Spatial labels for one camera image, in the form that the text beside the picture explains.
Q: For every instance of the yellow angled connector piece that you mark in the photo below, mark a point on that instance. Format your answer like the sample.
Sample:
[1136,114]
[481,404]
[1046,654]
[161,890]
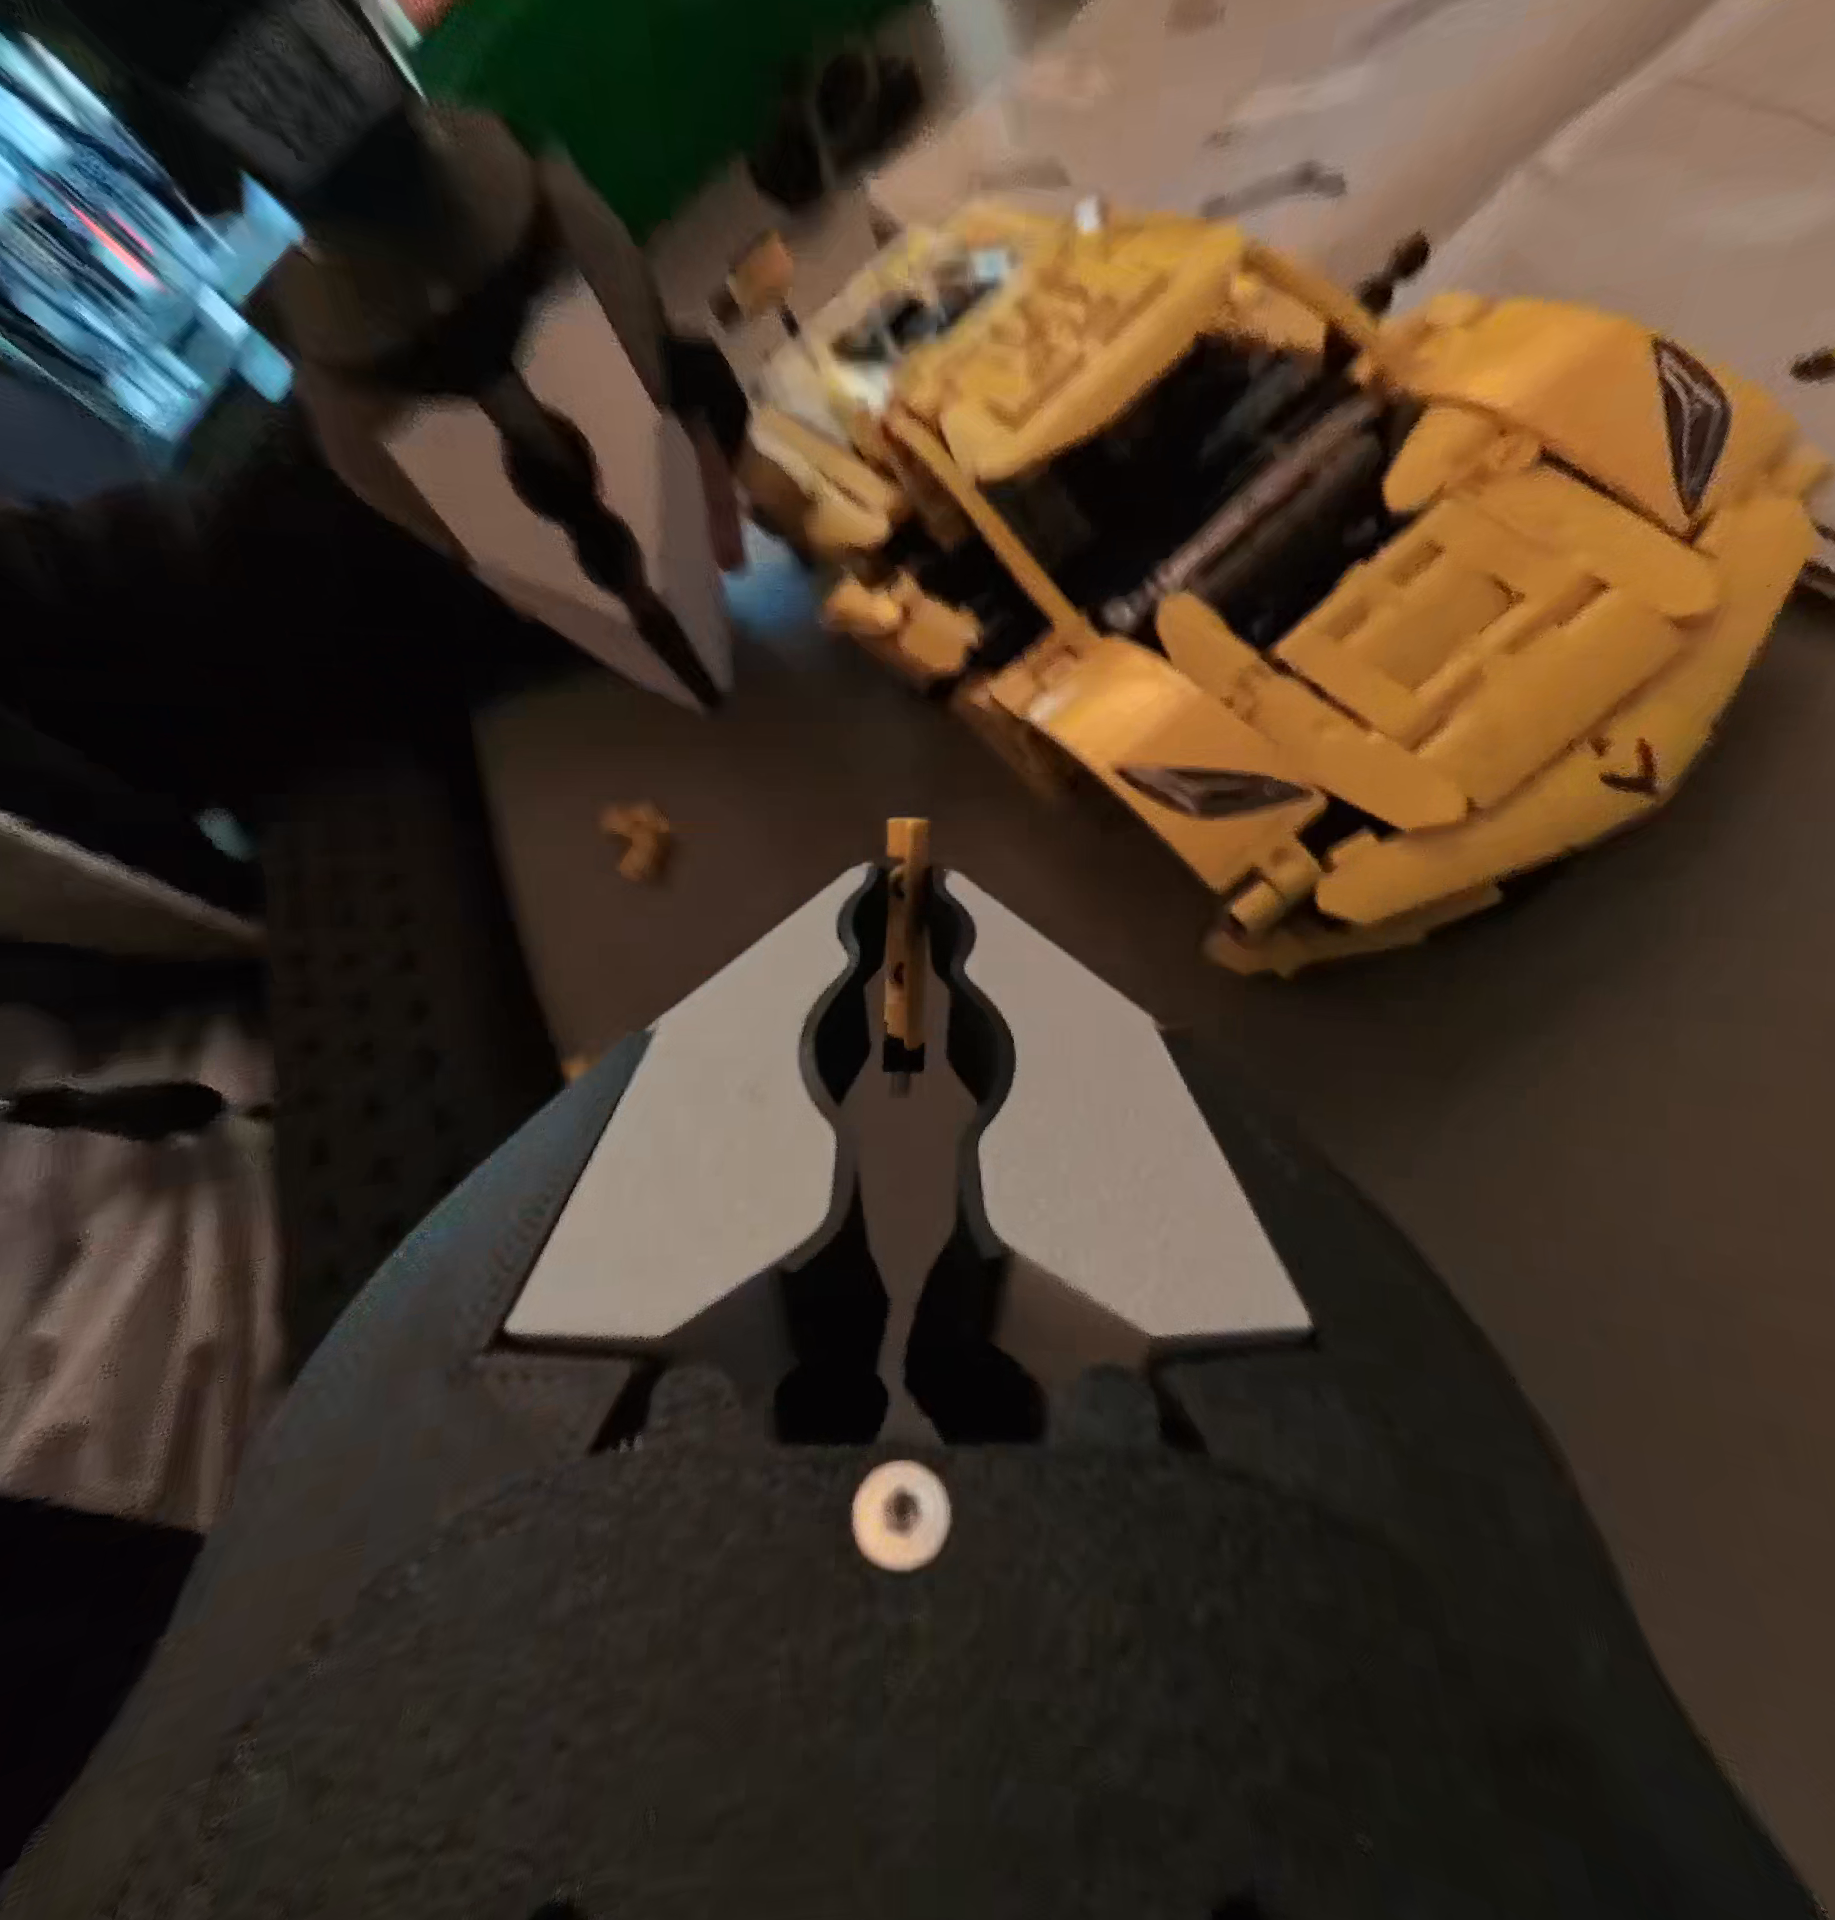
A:
[641,841]

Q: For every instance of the open instruction booklet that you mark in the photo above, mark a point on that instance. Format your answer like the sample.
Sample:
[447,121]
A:
[1682,181]

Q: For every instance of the person's left forearm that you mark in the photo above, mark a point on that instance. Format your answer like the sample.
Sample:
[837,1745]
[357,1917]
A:
[183,601]

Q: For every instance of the yellow beam with black pin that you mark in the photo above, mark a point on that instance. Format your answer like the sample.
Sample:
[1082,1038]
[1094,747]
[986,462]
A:
[907,930]

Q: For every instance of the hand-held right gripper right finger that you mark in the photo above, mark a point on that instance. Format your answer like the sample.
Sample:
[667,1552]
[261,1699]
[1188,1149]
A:
[1142,1185]

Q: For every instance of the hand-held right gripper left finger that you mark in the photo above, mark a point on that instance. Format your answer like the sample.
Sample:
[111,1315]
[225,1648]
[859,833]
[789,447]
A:
[693,1185]

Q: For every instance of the yellow brick car model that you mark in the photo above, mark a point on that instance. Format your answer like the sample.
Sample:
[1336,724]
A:
[1458,631]

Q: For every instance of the small yellow black brick piece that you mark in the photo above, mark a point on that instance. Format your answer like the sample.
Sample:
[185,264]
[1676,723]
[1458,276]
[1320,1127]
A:
[761,278]

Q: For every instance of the grey desk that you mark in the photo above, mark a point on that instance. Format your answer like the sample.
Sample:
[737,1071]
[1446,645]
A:
[1532,1201]

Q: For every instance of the black perforated panel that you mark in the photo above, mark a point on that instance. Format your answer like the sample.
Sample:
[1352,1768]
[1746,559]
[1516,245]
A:
[393,1050]

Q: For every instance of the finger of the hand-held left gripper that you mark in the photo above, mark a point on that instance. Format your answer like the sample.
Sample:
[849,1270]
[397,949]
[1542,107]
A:
[663,510]
[513,554]

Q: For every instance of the green plastic bin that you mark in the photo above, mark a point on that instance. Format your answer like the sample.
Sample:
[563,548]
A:
[663,91]

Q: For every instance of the person's fleece-lined jacket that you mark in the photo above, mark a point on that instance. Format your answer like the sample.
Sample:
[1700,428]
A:
[77,884]

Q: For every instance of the black rubber tire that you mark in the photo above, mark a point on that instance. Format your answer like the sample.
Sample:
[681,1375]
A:
[835,121]

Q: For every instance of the person's white shirt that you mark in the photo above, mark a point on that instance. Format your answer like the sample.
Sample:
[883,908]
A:
[107,1321]

